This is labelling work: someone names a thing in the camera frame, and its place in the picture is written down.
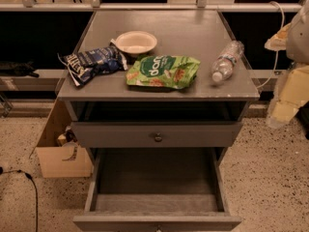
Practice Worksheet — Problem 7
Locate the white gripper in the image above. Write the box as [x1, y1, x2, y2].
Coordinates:
[265, 1, 309, 129]

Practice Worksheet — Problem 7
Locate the green rice chip bag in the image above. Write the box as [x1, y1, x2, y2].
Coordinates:
[126, 55, 200, 90]

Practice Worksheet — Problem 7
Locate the grey drawer cabinet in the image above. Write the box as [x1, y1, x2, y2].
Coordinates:
[58, 10, 259, 160]

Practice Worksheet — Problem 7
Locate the grey top drawer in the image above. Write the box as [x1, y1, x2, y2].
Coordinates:
[71, 122, 242, 148]

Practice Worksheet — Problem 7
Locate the open grey middle drawer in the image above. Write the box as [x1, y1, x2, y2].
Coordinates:
[73, 148, 241, 232]

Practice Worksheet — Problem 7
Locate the blue chip bag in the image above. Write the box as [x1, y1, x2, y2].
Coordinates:
[58, 43, 127, 87]

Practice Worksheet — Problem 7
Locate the clear plastic water bottle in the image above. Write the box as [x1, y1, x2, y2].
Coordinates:
[211, 41, 244, 83]

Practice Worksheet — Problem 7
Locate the white paper bowl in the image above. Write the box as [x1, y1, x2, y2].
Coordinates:
[115, 31, 157, 55]

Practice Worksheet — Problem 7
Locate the cardboard box with items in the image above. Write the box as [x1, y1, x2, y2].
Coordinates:
[36, 100, 93, 178]

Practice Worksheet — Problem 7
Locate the black object on ledge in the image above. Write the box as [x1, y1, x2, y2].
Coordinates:
[0, 61, 39, 77]

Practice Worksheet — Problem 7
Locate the white hanging cable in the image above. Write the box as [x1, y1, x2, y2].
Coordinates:
[256, 0, 287, 90]

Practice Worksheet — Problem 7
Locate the metal railing frame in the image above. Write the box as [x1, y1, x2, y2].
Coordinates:
[0, 0, 304, 13]

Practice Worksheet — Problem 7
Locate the black floor cable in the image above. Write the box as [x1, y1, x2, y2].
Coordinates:
[0, 166, 40, 232]

